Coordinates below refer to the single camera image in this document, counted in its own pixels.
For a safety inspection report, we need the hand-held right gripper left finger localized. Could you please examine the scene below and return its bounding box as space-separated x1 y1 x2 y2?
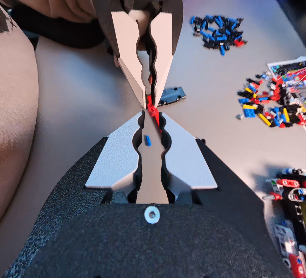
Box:
85 111 146 198

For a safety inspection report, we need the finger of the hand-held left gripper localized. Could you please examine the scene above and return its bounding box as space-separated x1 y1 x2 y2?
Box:
149 12 174 109
111 11 147 110

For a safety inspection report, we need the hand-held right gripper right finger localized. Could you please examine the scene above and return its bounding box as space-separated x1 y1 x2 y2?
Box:
159 112 218 199

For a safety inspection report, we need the black lego panel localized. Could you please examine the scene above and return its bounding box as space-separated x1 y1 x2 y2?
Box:
159 87 187 106

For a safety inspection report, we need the long red lego beam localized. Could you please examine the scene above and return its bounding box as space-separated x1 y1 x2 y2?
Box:
146 95 163 132

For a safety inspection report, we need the pile of mixed lego pieces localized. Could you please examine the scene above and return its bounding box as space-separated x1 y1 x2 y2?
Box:
237 72 306 129

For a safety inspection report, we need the partly built lego car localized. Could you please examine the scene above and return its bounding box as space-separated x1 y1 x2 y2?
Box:
262 168 306 278

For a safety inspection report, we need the pile of black blue pins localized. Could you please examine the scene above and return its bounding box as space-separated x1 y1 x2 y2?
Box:
190 15 247 56

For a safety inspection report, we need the colourful sticker sheet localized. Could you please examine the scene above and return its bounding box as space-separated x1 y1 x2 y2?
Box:
266 57 306 106

